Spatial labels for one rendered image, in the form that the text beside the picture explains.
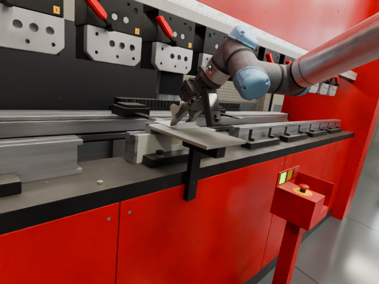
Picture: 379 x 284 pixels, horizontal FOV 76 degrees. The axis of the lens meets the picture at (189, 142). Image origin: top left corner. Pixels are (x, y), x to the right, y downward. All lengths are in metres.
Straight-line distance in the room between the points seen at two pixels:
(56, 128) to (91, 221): 0.41
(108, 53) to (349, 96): 2.40
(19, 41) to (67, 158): 0.28
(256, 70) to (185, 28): 0.34
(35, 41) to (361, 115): 2.57
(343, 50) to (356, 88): 2.19
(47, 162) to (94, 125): 0.35
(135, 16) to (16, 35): 0.28
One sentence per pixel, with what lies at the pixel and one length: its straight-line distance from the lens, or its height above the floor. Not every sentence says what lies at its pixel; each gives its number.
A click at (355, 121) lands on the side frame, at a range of 2.76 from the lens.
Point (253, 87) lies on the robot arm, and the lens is 0.59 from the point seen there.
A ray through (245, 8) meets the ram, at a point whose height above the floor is 1.45.
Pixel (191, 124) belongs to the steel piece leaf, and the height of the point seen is 1.01.
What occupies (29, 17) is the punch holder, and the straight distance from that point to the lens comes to 0.64.
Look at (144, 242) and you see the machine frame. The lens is 0.81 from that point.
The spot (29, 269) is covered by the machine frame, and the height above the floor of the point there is 0.73.
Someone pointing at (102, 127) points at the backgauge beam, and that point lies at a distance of 1.02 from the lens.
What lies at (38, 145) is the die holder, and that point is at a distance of 0.68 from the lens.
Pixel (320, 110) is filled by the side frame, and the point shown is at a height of 1.03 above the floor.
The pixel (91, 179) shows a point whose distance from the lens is 0.70.
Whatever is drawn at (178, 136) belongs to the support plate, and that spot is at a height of 1.00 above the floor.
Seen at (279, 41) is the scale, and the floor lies 1.39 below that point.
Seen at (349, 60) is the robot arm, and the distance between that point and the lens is 0.58.
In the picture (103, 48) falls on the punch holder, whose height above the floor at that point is 1.21.
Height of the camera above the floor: 1.15
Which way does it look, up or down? 14 degrees down
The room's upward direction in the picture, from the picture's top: 7 degrees clockwise
